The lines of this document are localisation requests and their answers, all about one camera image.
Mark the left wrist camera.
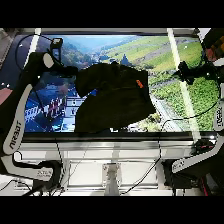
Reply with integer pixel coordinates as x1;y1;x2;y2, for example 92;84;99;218
49;37;64;66

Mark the black garment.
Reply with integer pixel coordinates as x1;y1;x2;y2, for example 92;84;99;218
73;61;157;135

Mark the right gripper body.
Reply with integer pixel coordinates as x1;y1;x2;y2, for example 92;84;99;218
176;60;198;85

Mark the black cable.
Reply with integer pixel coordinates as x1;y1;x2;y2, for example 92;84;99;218
14;33;55;72
120;79;223;196

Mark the heap of clothes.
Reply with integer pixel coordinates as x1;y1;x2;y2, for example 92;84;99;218
201;28;224;63

